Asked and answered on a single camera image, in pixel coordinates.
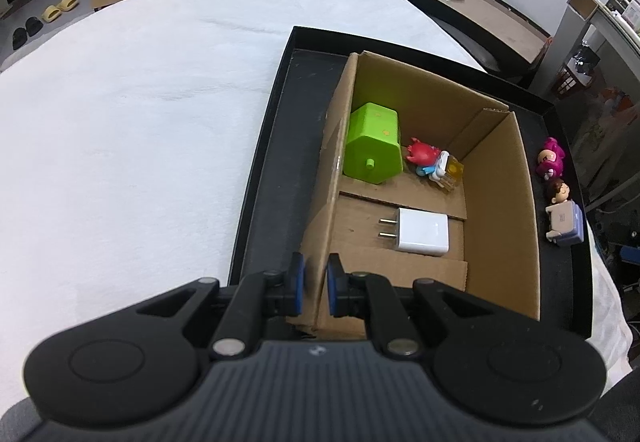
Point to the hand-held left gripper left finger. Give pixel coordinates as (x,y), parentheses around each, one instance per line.
(298,284)

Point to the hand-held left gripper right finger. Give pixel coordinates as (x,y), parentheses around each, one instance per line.
(332,287)

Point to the white plug charger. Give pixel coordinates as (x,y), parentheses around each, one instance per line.
(422,232)

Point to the green cube toy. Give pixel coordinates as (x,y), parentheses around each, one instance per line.
(372,147)

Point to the small red crab figurine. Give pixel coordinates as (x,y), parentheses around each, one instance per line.
(425,155)

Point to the black shallow tray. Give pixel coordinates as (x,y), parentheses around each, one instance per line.
(285,122)

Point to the purple block doll figurine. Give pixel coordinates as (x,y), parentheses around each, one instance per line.
(565,219)

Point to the pink monster figurine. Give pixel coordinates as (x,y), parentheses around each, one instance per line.
(551,157)

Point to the black framed shallow box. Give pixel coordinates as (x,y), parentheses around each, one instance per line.
(490,27)

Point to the red plastic basket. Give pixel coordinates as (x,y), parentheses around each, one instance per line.
(572,80)

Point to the white desk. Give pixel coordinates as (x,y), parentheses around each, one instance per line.
(565,37)

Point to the yellow slipper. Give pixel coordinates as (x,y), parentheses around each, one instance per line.
(51,13)
(69,3)

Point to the black slipper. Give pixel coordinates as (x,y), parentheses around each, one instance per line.
(21,38)
(35,25)

